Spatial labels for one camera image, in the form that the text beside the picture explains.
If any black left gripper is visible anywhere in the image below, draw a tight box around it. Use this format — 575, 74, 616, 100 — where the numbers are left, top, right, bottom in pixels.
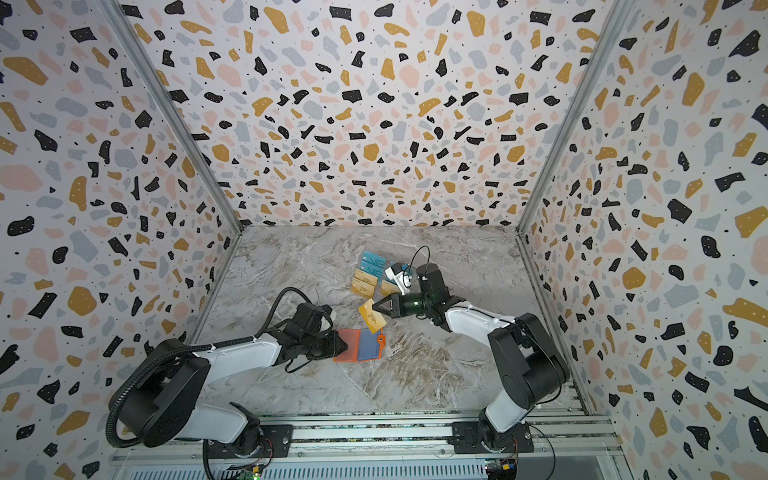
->
304, 329, 352, 358

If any gold vip card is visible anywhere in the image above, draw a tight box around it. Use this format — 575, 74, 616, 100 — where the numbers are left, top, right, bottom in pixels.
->
358, 299, 386, 334
350, 278, 376, 298
354, 269, 379, 287

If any orange card wallet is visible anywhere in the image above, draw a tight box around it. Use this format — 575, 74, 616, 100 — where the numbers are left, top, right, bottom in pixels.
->
333, 329, 386, 363

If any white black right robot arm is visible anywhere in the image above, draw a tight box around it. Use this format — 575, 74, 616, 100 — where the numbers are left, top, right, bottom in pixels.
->
372, 264, 569, 449

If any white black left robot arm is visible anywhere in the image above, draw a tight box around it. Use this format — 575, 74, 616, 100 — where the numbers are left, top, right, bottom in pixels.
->
105, 303, 348, 448

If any clear acrylic card display stand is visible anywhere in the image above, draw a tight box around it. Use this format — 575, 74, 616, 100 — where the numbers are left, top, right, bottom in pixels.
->
350, 250, 413, 299

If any teal VIP card left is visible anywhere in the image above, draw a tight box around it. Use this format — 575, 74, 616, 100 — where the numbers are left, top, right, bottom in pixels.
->
359, 250, 387, 278

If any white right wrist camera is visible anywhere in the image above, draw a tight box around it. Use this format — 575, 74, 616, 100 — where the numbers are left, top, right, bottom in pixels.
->
384, 262, 412, 294

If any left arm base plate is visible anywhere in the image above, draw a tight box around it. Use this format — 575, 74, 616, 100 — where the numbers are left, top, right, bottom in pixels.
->
206, 424, 294, 463

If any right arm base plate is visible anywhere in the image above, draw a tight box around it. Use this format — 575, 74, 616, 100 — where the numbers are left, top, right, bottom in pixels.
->
447, 421, 534, 455

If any black corrugated cable conduit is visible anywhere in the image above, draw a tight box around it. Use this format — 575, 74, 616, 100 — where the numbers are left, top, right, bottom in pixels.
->
104, 286, 313, 433

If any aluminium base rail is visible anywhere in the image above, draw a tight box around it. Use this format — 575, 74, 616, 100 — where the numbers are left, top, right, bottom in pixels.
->
107, 409, 631, 480

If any aluminium left corner post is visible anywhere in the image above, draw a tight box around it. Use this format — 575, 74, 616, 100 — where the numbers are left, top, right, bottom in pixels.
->
95, 1, 243, 235

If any aluminium corner post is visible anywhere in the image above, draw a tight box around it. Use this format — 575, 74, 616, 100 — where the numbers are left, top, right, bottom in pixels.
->
516, 1, 637, 234
95, 1, 243, 235

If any aluminium right corner post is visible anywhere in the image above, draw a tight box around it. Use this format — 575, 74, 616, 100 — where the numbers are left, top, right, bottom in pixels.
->
516, 1, 637, 234

